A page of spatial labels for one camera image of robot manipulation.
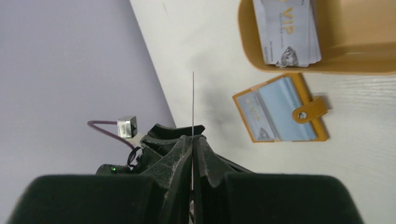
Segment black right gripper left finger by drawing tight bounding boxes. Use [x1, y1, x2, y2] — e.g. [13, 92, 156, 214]
[8, 135, 192, 224]

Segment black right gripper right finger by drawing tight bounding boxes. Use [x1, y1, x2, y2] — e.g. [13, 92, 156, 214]
[192, 138, 363, 224]

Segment yellow leather card holder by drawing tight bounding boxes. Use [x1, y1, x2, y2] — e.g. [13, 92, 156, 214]
[233, 73, 329, 143]

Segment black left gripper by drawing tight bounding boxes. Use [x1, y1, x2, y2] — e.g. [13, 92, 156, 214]
[95, 123, 257, 175]

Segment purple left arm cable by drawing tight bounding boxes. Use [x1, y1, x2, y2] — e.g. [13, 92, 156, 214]
[87, 120, 137, 151]

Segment silver credit card stack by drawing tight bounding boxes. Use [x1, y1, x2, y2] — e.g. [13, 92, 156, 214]
[253, 0, 322, 68]

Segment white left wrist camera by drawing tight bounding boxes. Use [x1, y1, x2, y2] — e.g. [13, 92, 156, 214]
[117, 116, 138, 139]

